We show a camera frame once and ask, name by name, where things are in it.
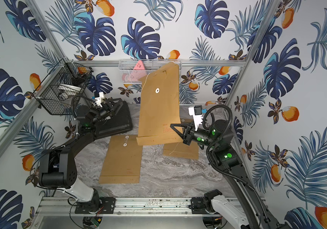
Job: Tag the white mesh wall basket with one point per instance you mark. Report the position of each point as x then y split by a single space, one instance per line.
126 65

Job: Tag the black plastic tool case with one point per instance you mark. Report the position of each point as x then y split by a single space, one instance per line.
118 124

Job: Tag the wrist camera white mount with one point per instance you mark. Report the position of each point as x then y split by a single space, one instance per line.
197 114
99 99

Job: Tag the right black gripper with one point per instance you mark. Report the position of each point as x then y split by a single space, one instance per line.
186 134

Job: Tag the black wire basket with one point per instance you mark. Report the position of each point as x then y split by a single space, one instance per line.
65 80

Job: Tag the white items in black basket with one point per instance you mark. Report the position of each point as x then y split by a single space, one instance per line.
67 91

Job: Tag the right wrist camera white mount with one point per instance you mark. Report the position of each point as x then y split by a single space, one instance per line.
197 114

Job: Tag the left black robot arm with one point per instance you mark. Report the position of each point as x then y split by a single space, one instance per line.
57 168

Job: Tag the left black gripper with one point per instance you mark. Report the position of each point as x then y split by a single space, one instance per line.
108 109

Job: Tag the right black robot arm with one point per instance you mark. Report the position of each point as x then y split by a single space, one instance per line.
253 213

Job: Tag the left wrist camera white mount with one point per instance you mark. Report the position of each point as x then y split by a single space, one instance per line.
99 99

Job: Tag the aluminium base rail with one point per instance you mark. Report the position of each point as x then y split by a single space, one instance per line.
134 207

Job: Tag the pink triangular object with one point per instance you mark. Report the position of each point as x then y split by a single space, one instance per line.
137 73

